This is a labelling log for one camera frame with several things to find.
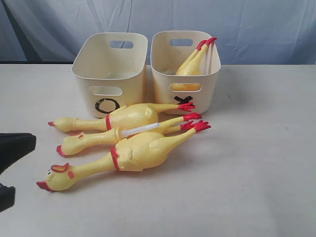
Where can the large rubber chicken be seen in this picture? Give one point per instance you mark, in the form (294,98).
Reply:
(141,151)

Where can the cream bin marked circle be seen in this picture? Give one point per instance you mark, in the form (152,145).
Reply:
(110,70)

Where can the cream bin marked cross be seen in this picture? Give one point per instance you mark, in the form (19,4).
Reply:
(169,51)

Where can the blue-grey backdrop curtain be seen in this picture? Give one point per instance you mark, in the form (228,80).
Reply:
(247,31)

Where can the rubber chicken with white tape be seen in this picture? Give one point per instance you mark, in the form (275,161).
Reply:
(76,143)

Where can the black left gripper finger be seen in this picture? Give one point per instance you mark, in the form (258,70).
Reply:
(7,197)
(14,146)

